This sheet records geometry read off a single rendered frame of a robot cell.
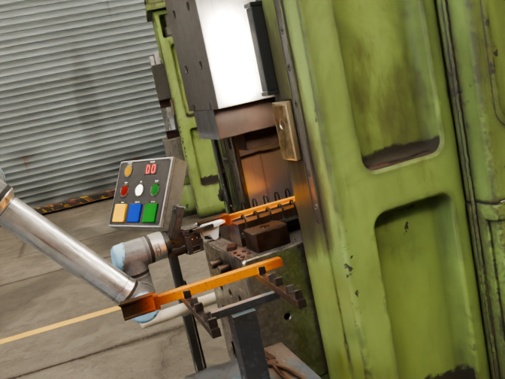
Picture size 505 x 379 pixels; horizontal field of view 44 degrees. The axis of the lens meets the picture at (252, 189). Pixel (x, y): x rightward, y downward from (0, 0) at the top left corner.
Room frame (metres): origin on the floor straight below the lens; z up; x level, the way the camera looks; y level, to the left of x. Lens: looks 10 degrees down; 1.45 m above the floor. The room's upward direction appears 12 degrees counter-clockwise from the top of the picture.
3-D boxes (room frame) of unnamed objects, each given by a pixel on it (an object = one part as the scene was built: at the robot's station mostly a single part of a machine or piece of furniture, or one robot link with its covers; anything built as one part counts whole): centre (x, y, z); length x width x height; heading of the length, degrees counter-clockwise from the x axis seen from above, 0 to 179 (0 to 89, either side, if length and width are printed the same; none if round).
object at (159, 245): (1.91, 0.33, 0.98); 0.10 x 0.05 x 0.09; 22
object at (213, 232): (1.96, 0.15, 0.98); 0.09 x 0.03 x 0.06; 109
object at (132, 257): (1.88, 0.41, 0.98); 0.12 x 0.09 x 0.10; 112
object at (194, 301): (1.46, 0.09, 0.94); 0.23 x 0.06 x 0.02; 108
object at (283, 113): (1.78, -0.13, 1.27); 0.09 x 0.02 x 0.17; 22
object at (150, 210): (2.36, 0.40, 1.01); 0.07 x 0.05 x 0.07; 47
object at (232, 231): (2.10, -0.09, 0.96); 0.42 x 0.20 x 0.09; 112
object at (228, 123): (2.10, -0.09, 1.32); 0.42 x 0.20 x 0.10; 112
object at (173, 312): (2.31, 0.32, 0.62); 0.44 x 0.05 x 0.05; 112
